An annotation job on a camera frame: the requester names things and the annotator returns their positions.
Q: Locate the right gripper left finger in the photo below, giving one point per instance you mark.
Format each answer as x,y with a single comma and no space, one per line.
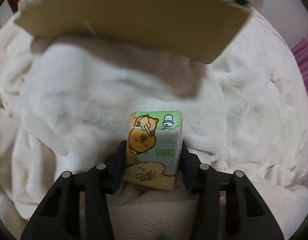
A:
57,216

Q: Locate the cartoon tissue pack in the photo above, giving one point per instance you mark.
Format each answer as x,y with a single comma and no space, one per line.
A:
153,149

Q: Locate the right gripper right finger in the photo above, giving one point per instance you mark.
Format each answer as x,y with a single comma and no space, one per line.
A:
247,214

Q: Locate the brown cardboard box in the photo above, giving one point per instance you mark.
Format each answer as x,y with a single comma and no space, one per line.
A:
198,29

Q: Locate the white fluffy blanket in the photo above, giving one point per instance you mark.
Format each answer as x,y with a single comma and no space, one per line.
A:
66,103

